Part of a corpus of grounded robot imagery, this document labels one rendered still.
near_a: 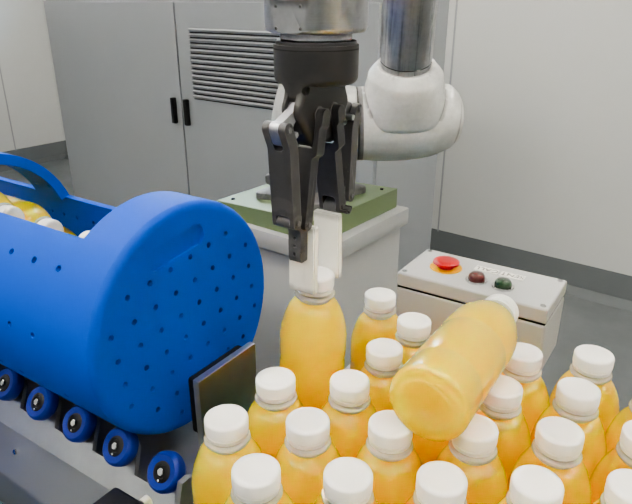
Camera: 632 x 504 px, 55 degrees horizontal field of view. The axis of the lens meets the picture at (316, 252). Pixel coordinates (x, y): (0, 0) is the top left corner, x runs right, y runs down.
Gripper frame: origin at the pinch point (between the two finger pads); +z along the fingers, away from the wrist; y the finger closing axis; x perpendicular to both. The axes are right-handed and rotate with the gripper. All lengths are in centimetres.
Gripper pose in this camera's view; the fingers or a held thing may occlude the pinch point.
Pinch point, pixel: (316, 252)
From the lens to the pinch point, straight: 60.8
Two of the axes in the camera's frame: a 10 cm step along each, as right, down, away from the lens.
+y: -5.5, 3.3, -7.7
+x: 8.4, 2.1, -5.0
